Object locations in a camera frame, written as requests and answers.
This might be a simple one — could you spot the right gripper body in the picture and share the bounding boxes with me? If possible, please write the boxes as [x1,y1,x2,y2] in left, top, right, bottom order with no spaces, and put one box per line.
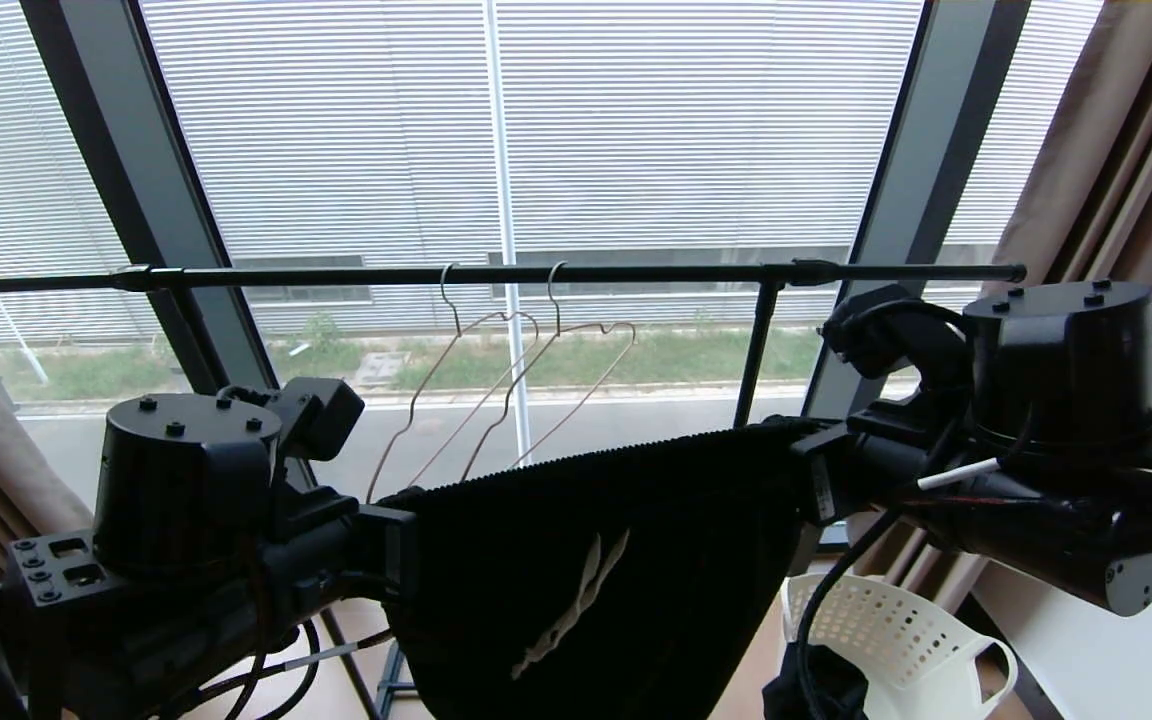
[791,412,1152,616]

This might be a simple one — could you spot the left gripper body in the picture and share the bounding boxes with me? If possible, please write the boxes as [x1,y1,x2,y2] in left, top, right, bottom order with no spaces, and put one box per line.
[66,490,419,706]

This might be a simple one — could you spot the black shorts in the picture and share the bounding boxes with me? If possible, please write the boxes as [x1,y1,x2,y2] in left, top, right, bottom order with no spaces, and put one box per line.
[381,416,822,720]

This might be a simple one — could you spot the pink clothes hanger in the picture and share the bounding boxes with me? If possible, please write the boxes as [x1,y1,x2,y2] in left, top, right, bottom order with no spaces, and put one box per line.
[366,263,541,504]
[459,262,637,483]

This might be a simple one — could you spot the white laundry basket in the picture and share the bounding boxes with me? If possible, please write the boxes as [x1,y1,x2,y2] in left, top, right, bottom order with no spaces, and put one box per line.
[781,572,1020,720]

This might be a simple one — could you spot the heap of clothes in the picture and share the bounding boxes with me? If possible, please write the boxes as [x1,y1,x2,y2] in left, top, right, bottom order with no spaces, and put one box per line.
[761,643,872,720]

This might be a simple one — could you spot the black clothes rack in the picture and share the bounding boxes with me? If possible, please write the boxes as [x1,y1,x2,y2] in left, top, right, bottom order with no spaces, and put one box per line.
[0,260,1029,720]

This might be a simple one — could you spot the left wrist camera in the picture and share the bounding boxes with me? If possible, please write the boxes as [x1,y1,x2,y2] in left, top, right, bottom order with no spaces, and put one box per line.
[266,377,367,501]

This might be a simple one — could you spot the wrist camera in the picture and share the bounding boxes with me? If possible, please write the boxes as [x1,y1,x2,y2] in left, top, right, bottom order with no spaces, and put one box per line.
[266,377,367,501]
[821,284,972,441]

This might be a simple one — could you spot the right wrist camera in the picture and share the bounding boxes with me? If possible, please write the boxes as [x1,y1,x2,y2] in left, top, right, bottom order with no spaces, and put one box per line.
[821,284,972,441]

